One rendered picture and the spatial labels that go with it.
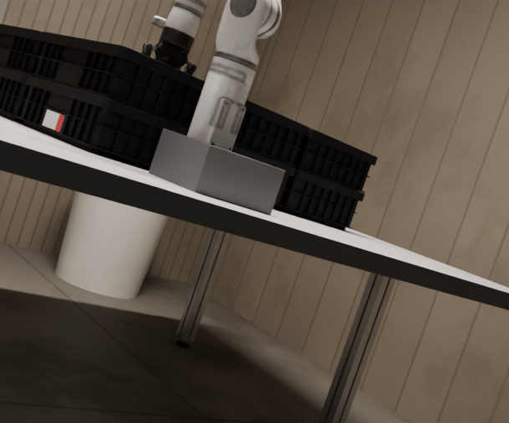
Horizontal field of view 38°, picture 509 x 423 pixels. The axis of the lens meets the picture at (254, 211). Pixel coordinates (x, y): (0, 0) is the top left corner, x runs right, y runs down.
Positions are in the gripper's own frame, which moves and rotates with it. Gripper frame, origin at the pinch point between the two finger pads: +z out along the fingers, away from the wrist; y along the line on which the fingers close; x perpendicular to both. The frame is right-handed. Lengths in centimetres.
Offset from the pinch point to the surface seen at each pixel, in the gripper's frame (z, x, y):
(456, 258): 13, 45, 181
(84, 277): 86, 160, 78
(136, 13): -46, 232, 87
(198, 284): 62, 94, 95
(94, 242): 69, 160, 77
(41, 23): -20, 230, 40
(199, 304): 70, 93, 99
